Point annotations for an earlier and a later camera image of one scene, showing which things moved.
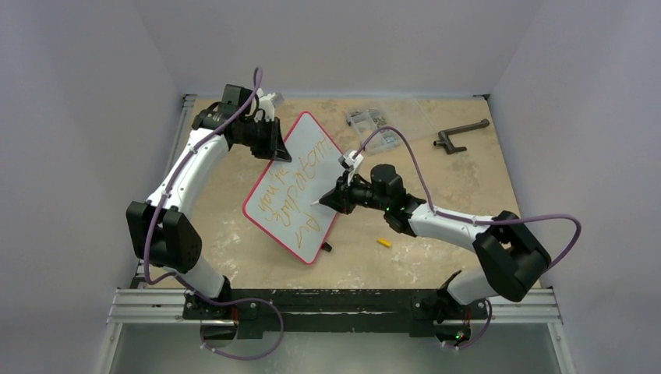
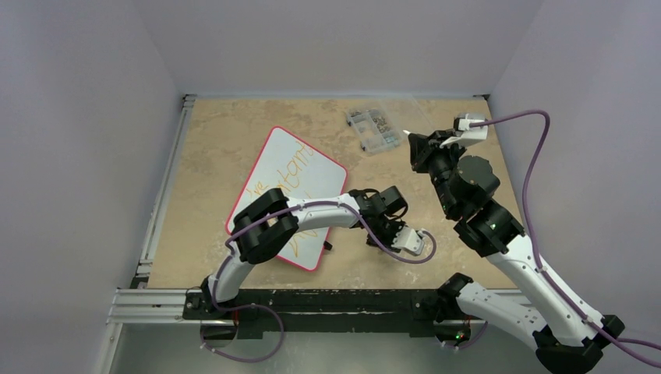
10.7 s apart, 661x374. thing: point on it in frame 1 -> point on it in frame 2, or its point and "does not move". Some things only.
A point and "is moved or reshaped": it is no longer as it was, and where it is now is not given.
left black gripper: (273, 148) -> (397, 227)
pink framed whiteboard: (281, 202) is moved or reshaped
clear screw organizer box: (365, 122) does not move
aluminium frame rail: (141, 305) does not move
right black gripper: (345, 195) -> (422, 149)
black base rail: (334, 312) does not move
